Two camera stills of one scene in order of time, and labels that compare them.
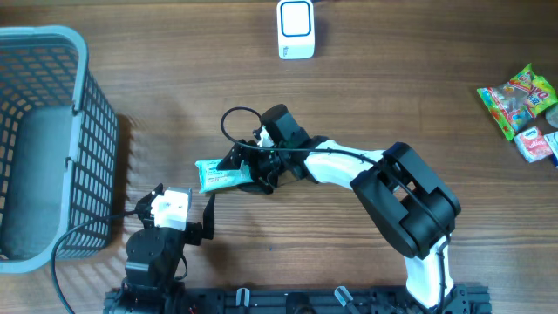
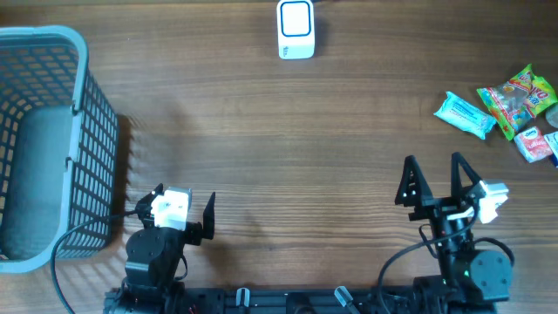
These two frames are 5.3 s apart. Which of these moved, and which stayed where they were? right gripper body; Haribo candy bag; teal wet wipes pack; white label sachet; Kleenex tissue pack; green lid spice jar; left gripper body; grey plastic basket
Moved: right gripper body; teal wet wipes pack
Stayed: grey plastic basket; white label sachet; Haribo candy bag; green lid spice jar; Kleenex tissue pack; left gripper body
